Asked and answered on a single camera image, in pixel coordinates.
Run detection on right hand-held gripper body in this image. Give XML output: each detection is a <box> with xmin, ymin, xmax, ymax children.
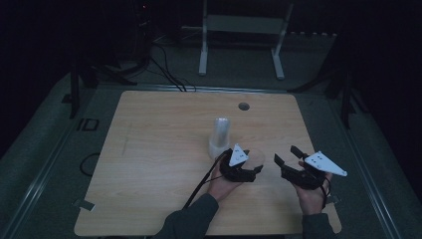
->
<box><xmin>280</xmin><ymin>150</ymin><xmax>348</xmax><ymax>191</ymax></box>

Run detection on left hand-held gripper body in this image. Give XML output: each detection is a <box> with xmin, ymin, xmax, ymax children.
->
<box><xmin>218</xmin><ymin>143</ymin><xmax>257</xmax><ymax>183</ymax></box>

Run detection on clear disposable cup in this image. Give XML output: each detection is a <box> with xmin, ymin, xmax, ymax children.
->
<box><xmin>243</xmin><ymin>147</ymin><xmax>267</xmax><ymax>174</ymax></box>

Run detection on stack of clear plastic cups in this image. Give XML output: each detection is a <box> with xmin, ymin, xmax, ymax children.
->
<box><xmin>208</xmin><ymin>116</ymin><xmax>232</xmax><ymax>160</ymax></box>

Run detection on person's left hand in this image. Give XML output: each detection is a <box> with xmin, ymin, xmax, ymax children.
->
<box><xmin>207</xmin><ymin>160</ymin><xmax>246</xmax><ymax>203</ymax></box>

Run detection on person's right hand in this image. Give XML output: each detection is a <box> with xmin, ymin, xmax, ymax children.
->
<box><xmin>293</xmin><ymin>172</ymin><xmax>333</xmax><ymax>217</ymax></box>

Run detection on black metal stand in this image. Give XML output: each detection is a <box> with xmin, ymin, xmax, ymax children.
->
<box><xmin>68</xmin><ymin>61</ymin><xmax>137</xmax><ymax>120</ymax></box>
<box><xmin>287</xmin><ymin>64</ymin><xmax>366</xmax><ymax>131</ymax></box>

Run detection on white metal stand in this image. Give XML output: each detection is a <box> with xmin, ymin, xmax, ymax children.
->
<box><xmin>198</xmin><ymin>0</ymin><xmax>295</xmax><ymax>81</ymax></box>

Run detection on dark equipment rack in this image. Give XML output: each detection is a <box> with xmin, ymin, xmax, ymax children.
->
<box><xmin>130</xmin><ymin>0</ymin><xmax>155</xmax><ymax>69</ymax></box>

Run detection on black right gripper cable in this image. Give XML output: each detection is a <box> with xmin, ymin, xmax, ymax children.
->
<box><xmin>317</xmin><ymin>176</ymin><xmax>333</xmax><ymax>211</ymax></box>

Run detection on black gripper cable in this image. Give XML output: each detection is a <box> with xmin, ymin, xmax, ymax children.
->
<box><xmin>181</xmin><ymin>149</ymin><xmax>232</xmax><ymax>211</ymax></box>
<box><xmin>317</xmin><ymin>176</ymin><xmax>333</xmax><ymax>211</ymax></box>

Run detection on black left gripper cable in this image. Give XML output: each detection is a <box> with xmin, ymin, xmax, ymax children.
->
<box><xmin>181</xmin><ymin>149</ymin><xmax>232</xmax><ymax>211</ymax></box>

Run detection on black floor cables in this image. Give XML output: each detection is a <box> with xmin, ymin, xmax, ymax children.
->
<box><xmin>145</xmin><ymin>41</ymin><xmax>197</xmax><ymax>93</ymax></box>

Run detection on black cable loop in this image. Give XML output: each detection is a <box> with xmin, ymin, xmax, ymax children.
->
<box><xmin>79</xmin><ymin>151</ymin><xmax>102</xmax><ymax>177</ymax></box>

